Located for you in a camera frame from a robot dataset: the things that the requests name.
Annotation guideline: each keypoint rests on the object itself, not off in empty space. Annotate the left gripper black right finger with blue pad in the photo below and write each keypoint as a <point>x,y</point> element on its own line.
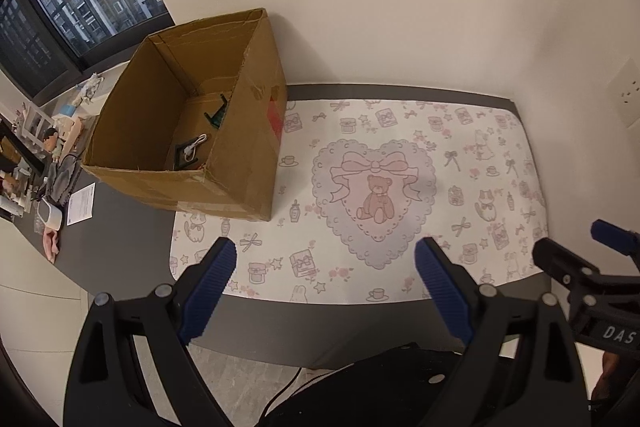
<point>519,366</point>

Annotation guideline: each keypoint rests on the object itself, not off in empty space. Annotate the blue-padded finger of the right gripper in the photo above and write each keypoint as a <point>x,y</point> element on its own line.
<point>625,242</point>

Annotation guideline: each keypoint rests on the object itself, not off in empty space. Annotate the brown cardboard box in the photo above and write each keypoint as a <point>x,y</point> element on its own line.
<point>159,100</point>

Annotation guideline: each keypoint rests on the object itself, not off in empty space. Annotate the white side wall socket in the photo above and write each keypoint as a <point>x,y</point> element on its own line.
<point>624,92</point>

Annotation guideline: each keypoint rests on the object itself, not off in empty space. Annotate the dark green frame stand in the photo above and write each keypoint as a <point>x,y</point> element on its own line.
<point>185,153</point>

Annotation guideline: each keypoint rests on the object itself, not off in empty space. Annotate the dark green slatted toy bench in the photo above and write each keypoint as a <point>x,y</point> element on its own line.
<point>216,119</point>

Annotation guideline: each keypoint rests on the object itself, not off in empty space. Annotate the pink patterned table mat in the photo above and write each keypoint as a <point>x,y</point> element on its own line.
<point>359,182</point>

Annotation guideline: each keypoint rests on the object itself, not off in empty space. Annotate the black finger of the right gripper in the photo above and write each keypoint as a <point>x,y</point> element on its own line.
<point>586,284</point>

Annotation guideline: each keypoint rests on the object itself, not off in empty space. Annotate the white paper sheet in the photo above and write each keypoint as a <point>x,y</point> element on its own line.
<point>80,205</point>

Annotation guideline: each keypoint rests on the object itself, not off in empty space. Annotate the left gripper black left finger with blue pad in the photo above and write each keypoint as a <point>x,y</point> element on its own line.
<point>106,386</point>

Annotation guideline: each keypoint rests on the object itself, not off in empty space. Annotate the window with dark frame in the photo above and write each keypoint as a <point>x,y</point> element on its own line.
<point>75,1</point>

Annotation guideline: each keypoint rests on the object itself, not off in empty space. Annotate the cartoon figure doll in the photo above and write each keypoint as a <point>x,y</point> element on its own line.
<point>50,142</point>

